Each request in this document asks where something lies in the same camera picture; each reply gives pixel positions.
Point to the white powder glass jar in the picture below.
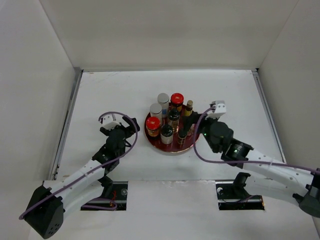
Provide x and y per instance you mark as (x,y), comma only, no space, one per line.
(166,134)

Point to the black cap pepper bottle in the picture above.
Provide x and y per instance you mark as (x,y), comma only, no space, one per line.
(181,136)

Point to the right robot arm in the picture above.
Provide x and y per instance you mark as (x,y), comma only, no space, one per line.
(294,184)

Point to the red cap chili jar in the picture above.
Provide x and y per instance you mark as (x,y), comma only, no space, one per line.
(153,126)

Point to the yellow label oil bottle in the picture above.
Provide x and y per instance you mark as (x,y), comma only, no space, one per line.
(188,108)

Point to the black lid spice jar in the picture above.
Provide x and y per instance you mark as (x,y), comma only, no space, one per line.
(174,119)

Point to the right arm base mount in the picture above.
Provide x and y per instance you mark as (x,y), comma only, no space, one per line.
(232,196)

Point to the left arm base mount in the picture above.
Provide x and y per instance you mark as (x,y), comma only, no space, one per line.
(113,198)

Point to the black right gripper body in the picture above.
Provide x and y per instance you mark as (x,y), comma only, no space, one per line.
(205,128)

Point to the pink lid seasoning jar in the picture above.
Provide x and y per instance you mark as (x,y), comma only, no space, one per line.
(191,130)

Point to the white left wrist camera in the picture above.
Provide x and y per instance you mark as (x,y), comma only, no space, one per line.
(108,121)

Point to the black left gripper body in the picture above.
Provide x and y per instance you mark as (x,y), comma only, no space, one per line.
(127,130)

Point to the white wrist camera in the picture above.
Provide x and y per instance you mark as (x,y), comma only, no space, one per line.
(108,121)
(219,109)

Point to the aluminium table edge rail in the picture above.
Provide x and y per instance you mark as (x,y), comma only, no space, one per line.
(56,162)

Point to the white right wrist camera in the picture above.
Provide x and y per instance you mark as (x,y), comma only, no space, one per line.
(219,109)

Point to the red round tray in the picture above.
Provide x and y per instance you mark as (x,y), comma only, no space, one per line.
(173,147)

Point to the red cap sauce jar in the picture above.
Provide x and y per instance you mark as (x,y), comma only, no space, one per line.
(176,101)

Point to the silver cap shaker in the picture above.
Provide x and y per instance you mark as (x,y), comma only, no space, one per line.
(163,100)
(155,110)

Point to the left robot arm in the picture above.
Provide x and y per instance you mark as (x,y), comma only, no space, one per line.
(49,206)

